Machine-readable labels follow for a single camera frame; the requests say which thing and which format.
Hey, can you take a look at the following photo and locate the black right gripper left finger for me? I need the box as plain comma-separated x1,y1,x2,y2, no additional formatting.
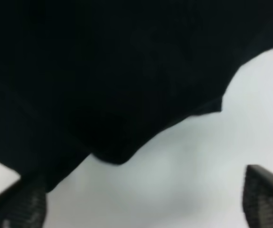
0,175,47,228

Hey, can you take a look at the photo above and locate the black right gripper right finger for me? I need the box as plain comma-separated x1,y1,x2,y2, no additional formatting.
242,164,273,228

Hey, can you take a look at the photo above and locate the black short sleeve shirt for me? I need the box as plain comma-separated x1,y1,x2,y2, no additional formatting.
0,0,273,191

